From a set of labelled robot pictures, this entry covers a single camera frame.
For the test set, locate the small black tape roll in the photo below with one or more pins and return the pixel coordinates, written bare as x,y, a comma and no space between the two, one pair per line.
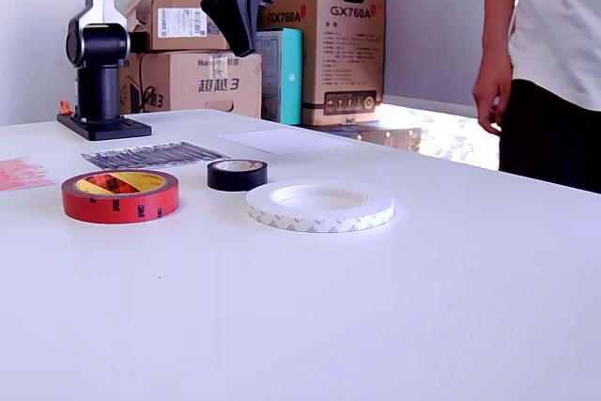
235,180

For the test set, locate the wide white tape roll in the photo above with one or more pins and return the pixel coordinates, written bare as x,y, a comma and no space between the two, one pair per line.
319,225

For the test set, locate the red 3M tape roll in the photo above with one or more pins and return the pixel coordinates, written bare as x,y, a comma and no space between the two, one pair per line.
117,208

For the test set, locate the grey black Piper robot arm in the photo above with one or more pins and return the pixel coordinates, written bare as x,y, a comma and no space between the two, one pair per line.
96,91

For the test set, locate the person's right hand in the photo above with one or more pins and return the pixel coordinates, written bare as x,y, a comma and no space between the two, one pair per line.
490,91

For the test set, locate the teal product box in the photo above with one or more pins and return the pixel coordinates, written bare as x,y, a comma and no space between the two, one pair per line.
291,72

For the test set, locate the brown carton with blue print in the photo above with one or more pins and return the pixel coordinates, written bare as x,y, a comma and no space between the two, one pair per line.
188,91

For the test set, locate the tall GX760A cardboard carton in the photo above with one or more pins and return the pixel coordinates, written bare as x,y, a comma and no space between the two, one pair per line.
338,44

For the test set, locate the blank white paper sheet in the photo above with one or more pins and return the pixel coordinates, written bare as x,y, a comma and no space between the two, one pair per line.
282,140

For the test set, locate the black scribbled paper sheet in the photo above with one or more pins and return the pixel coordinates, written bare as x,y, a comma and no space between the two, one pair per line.
155,154

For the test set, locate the orange clamp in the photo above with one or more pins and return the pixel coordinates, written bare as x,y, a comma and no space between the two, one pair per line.
66,107

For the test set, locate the red scribbled paper sheet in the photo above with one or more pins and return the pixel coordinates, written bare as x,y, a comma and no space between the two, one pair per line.
23,175

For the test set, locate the person in white shirt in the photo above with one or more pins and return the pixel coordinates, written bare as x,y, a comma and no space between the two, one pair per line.
554,20

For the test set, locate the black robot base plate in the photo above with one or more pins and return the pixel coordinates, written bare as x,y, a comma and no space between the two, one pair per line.
103,128

